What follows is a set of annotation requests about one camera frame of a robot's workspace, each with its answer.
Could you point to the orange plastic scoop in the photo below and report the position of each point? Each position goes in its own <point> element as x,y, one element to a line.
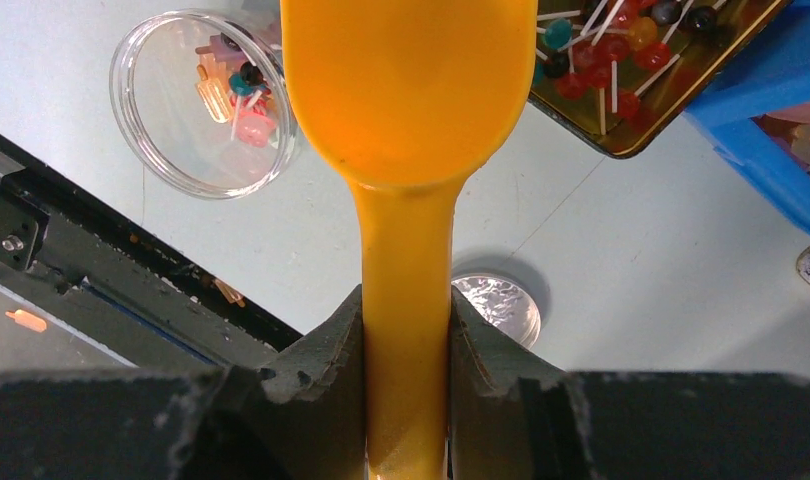
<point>406,100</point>

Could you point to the small fallen candy piece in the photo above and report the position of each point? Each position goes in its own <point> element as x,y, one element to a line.
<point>230,294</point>

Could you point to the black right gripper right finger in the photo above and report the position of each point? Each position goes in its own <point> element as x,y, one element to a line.
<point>516,416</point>

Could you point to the blue bin of candies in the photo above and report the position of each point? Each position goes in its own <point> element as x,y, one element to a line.
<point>770,74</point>

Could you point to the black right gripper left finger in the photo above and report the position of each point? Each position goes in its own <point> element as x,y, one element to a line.
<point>300,416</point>

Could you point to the orange candy below rail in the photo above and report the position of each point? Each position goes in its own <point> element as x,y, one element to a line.
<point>27,320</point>

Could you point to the silver metal jar lid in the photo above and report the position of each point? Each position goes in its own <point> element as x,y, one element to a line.
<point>504,303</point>

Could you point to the clear plastic jar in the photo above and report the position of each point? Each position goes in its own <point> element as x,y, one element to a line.
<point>200,97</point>

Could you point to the tin of lollipops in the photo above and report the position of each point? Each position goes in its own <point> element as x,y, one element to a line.
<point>616,73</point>

